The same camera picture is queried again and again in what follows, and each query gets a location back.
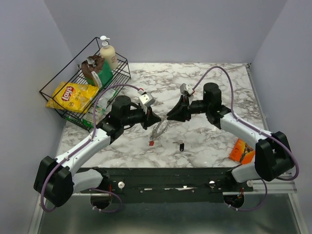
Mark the black wire rack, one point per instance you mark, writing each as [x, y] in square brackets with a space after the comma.
[71, 72]

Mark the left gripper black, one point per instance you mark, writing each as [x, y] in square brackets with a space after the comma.
[149, 118]

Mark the yellow Lays chip bag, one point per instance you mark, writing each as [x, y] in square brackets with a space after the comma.
[72, 97]

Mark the white green package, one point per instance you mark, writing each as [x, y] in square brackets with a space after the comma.
[101, 107]

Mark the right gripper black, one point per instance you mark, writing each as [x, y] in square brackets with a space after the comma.
[182, 112]

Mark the brown and green bag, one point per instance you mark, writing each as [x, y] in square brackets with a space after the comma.
[97, 71]

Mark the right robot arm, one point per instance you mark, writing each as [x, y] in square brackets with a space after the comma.
[272, 151]

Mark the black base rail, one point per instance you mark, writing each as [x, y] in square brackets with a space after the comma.
[159, 185]

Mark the cream pump lotion bottle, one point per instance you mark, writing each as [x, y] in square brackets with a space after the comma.
[108, 53]

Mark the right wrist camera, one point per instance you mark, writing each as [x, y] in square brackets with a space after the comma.
[186, 89]

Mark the metal disc with keyrings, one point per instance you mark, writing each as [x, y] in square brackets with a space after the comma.
[160, 129]

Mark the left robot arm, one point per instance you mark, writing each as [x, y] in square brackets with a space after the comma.
[80, 158]

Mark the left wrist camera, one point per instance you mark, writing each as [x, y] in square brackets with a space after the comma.
[146, 100]

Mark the orange box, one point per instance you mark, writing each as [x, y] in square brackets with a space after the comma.
[242, 152]

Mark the key with black fob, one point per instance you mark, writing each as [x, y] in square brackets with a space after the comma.
[181, 144]

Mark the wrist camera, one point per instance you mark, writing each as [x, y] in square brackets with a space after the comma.
[186, 89]
[146, 100]

